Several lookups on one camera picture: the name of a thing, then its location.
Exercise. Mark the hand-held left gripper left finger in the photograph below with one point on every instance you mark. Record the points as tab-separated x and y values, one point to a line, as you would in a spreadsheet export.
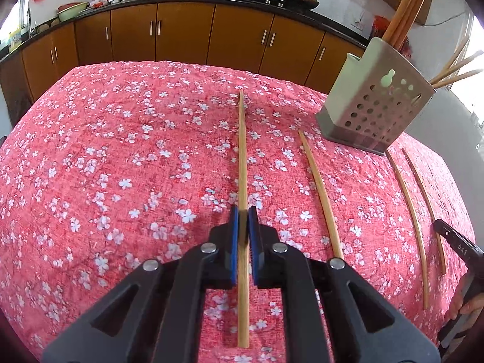
233	249

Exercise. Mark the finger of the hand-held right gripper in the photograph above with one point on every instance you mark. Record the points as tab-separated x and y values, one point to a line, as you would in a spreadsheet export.
446	230

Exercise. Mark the black gas stove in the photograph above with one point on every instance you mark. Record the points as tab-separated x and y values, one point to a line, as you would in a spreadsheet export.
273	2

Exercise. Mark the window beside table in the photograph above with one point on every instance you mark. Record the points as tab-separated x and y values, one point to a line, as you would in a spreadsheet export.
469	121

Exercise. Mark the yellow dish soap bottle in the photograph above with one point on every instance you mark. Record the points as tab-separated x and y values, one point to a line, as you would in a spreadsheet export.
15	39

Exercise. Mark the white wall socket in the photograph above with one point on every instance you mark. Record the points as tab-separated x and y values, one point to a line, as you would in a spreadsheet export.
360	25

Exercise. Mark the window beside sink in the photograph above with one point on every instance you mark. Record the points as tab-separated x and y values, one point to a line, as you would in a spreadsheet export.
17	17

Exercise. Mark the person's right hand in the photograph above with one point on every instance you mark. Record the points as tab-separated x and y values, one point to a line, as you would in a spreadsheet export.
472	306

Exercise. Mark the red floral tablecloth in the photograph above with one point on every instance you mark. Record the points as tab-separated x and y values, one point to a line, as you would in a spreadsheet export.
132	158

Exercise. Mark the perforated pale green utensil holder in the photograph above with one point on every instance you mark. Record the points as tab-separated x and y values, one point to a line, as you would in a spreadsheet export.
378	121

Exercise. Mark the green basin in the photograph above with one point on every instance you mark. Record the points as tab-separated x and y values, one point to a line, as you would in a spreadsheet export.
72	12

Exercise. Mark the metal faucet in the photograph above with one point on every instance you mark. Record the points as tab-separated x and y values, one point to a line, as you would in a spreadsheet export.
29	22

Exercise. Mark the wooden base cabinets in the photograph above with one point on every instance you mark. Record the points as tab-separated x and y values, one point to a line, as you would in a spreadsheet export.
181	30

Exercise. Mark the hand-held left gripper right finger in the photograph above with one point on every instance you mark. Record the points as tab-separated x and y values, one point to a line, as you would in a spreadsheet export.
254	249

